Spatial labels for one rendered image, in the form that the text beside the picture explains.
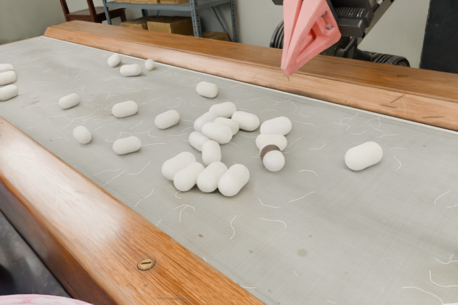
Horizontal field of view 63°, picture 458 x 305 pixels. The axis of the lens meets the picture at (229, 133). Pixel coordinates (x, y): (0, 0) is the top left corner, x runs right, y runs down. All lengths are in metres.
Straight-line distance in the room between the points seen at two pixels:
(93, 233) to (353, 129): 0.29
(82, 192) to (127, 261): 0.10
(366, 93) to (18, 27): 4.62
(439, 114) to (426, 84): 0.06
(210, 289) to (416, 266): 0.14
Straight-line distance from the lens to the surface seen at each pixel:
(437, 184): 0.37
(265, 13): 2.86
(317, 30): 0.43
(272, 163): 0.35
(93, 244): 0.29
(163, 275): 0.25
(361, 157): 0.36
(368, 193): 0.34
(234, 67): 0.62
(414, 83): 0.51
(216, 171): 0.34
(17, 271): 0.44
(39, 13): 5.01
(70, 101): 0.60
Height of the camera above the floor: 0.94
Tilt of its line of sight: 27 degrees down
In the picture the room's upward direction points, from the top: 6 degrees counter-clockwise
